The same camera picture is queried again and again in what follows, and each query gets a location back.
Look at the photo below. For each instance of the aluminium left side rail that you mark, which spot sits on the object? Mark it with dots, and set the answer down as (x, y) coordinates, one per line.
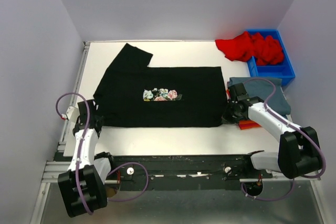
(67, 124)

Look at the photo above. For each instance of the red t shirt in bin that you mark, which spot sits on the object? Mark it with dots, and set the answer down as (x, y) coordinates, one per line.
(249, 45)

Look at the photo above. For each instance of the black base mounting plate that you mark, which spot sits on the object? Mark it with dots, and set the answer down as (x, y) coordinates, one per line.
(183, 172)

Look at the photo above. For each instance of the black floral t shirt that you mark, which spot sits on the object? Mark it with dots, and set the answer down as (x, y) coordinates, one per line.
(132, 94)

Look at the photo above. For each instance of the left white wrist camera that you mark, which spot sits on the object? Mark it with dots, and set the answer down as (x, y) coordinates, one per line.
(71, 114)

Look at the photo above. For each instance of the blue plastic bin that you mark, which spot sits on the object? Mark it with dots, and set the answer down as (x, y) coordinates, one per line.
(283, 71)

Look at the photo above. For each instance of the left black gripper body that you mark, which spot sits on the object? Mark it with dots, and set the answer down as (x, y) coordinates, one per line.
(100, 118)

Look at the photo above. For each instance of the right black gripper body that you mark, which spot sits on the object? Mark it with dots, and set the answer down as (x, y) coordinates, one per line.
(231, 115)

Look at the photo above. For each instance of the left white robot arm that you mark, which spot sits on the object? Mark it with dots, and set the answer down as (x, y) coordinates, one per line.
(82, 185)

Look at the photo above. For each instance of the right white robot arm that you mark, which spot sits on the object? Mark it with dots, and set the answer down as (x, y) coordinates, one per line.
(299, 153)

